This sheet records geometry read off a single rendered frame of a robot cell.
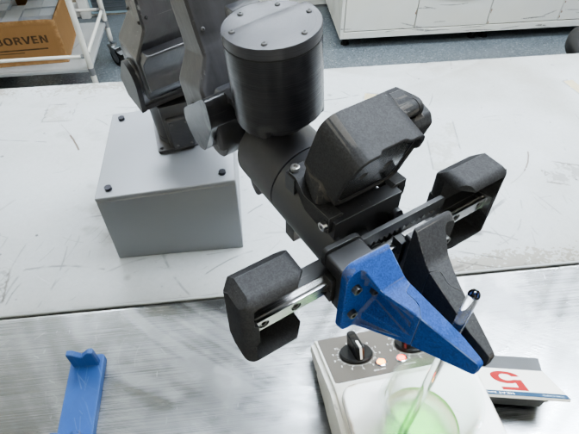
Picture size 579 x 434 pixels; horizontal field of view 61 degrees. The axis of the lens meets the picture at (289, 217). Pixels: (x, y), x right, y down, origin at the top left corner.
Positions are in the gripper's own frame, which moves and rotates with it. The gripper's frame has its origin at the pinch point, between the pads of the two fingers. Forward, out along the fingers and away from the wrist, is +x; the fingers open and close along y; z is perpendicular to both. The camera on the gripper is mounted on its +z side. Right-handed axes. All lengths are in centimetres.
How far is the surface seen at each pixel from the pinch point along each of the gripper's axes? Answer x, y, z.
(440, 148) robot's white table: -29, 37, -26
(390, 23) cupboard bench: -178, 170, -102
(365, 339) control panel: -8.7, 5.6, -22.2
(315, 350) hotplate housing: -10.7, 0.8, -22.8
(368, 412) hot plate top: -1.7, -0.5, -17.1
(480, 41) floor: -154, 218, -115
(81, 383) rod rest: -21.3, -20.4, -25.0
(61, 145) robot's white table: -62, -12, -26
